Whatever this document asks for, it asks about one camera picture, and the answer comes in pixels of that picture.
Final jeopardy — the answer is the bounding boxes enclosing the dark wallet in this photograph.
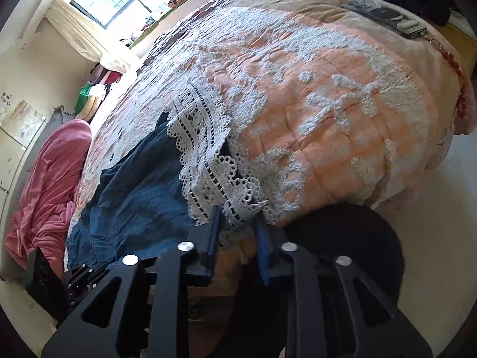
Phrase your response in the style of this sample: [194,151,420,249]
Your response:
[395,20,427,40]

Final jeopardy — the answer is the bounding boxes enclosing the orange tufted bedspread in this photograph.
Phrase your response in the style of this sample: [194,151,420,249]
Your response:
[67,5,453,228]

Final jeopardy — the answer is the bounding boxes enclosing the pink blanket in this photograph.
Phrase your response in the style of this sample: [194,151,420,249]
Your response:
[4,119,93,278]

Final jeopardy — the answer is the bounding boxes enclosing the wall poster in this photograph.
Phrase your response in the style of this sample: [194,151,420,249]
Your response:
[0,91,47,148]

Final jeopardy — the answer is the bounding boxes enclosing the blue pants with lace trim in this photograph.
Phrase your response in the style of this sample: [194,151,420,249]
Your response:
[66,84,278,269]

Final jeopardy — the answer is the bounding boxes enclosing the beige crumpled quilt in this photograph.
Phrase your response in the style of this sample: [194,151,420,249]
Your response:
[138,0,239,75]

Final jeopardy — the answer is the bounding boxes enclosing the cream curtain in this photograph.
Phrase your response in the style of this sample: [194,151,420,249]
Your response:
[45,0,140,73]

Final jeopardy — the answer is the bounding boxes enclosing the green windowsill cushion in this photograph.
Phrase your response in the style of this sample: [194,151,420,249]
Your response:
[128,18,176,49]

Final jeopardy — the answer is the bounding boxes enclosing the beige floral blanket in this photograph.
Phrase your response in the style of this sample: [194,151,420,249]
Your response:
[209,0,477,209]

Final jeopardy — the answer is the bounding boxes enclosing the pile of folded clothes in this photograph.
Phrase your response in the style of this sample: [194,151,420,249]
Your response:
[75,63,123,120]

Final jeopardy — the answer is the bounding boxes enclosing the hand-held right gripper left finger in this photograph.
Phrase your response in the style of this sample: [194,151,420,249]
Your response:
[41,205,224,358]

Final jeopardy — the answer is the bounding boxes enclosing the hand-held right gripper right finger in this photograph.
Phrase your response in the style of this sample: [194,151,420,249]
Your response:
[253,218,435,358]

